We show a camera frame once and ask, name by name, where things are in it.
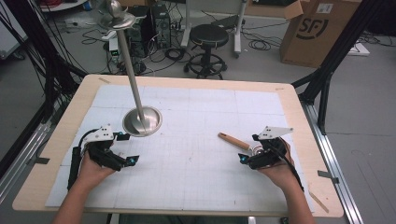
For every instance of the aluminium rail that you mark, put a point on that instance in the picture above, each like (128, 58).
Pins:
(18, 161)
(334, 161)

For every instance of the tall metal pole stand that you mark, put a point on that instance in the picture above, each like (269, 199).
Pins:
(134, 84)

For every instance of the thin wooden stick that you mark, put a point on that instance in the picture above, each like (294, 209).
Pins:
(319, 202)

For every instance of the white grid mat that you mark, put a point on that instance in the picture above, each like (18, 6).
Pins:
(193, 155)

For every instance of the grey tape piece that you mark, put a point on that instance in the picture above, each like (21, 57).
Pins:
(328, 176)
(42, 160)

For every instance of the wooden table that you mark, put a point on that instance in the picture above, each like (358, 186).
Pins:
(311, 140)

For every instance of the open brown cardboard box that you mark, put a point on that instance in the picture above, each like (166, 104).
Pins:
(274, 7)

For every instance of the person's left hand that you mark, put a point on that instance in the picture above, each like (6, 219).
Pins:
(93, 174)

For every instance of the black computer tower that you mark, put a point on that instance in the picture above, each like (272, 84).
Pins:
(161, 26)

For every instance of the black metal frame struts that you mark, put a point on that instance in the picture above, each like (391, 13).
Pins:
(336, 59)
(46, 62)

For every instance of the person's right hand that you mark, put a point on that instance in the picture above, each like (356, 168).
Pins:
(280, 175)

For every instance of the white device green display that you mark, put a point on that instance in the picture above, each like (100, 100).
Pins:
(114, 51)

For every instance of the large brown cardboard box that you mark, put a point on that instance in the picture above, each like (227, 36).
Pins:
(317, 34)

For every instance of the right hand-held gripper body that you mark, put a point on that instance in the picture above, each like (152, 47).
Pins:
(269, 152)

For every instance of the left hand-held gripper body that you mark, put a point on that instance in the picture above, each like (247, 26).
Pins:
(102, 152)

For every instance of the white power strip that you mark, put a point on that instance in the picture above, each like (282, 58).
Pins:
(358, 49)

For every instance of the black round stool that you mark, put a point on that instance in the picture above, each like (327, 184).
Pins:
(208, 35)

